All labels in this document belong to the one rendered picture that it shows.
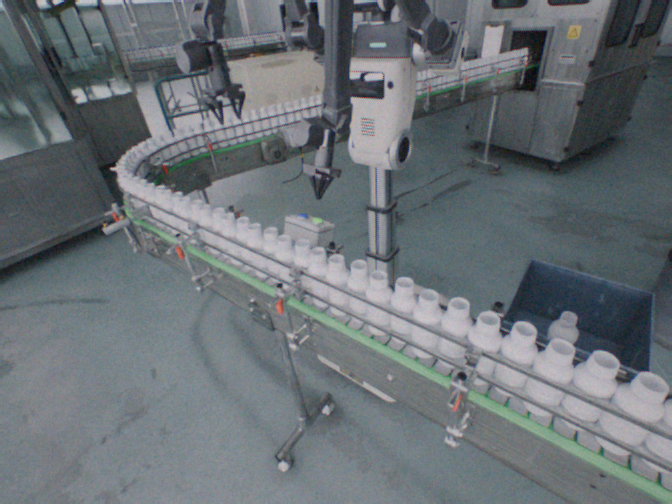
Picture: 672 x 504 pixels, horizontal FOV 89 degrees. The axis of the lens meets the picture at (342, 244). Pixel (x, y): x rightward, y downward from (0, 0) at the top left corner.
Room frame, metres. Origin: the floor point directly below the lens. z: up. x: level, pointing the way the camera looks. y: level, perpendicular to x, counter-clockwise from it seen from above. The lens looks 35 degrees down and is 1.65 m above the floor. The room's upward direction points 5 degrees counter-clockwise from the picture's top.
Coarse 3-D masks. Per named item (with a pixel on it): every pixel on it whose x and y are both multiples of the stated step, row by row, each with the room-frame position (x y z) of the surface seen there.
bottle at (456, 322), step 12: (456, 300) 0.49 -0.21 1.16; (456, 312) 0.45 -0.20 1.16; (468, 312) 0.46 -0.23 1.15; (444, 324) 0.46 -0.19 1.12; (456, 324) 0.45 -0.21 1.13; (468, 324) 0.45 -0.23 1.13; (456, 336) 0.44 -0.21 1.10; (444, 348) 0.45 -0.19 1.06; (456, 348) 0.44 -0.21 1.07; (456, 360) 0.44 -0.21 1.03
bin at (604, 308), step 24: (528, 264) 0.81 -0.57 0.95; (552, 264) 0.80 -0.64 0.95; (528, 288) 0.83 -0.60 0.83; (552, 288) 0.79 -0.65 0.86; (576, 288) 0.75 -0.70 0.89; (600, 288) 0.71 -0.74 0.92; (624, 288) 0.68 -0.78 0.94; (528, 312) 0.81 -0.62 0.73; (552, 312) 0.77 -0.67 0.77; (576, 312) 0.73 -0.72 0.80; (600, 312) 0.70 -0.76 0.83; (624, 312) 0.67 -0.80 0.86; (648, 312) 0.60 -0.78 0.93; (504, 336) 0.59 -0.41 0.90; (600, 336) 0.68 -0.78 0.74; (624, 336) 0.65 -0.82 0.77; (648, 336) 0.52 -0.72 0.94; (624, 360) 0.57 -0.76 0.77; (648, 360) 0.45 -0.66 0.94
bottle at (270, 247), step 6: (270, 228) 0.82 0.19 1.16; (276, 228) 0.81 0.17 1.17; (264, 234) 0.80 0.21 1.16; (270, 234) 0.79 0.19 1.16; (276, 234) 0.80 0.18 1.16; (270, 240) 0.79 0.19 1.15; (276, 240) 0.79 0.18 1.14; (264, 246) 0.80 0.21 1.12; (270, 246) 0.79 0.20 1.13; (276, 246) 0.79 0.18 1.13; (264, 252) 0.80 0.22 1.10; (270, 252) 0.78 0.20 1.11; (270, 264) 0.78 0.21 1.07; (276, 264) 0.78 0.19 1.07; (270, 270) 0.79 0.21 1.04; (276, 270) 0.78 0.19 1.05
